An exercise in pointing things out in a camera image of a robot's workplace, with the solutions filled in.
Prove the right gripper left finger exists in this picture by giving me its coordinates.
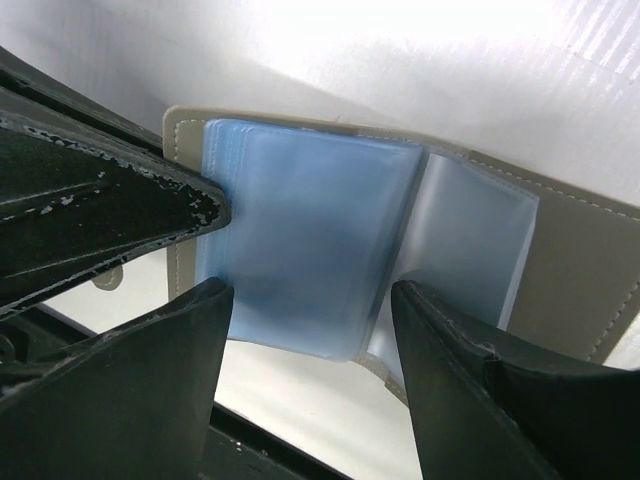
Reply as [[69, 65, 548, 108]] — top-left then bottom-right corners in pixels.
[[1, 278, 234, 479]]

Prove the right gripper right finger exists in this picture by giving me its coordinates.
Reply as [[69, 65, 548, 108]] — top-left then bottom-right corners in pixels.
[[391, 281, 639, 479]]

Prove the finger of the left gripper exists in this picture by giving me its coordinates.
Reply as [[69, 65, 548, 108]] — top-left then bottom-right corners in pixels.
[[1, 112, 231, 319], [1, 48, 165, 165]]

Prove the grey card holder wallet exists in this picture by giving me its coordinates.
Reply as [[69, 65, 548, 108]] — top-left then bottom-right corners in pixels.
[[92, 104, 640, 396]]

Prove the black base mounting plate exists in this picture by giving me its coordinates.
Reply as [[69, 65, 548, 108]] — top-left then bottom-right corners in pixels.
[[1, 304, 347, 479]]

